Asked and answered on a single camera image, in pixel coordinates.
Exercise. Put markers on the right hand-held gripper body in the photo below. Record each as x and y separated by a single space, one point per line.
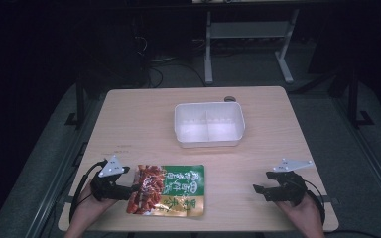
291 186

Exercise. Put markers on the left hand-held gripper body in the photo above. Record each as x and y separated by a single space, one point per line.
107 185

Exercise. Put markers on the red and green snack packet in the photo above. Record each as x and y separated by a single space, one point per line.
170 190

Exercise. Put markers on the person's left hand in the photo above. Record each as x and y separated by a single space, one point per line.
89 203

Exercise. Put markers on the person's right hand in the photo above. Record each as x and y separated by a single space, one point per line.
302 213

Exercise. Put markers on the white divided plastic container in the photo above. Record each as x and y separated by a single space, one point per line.
209 125

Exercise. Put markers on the black metal stand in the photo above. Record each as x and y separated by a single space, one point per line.
79 105
355 99

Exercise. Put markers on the round grey table grommet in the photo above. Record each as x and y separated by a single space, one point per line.
229 98

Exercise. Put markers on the white metal table frame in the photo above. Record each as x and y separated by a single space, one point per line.
248 43

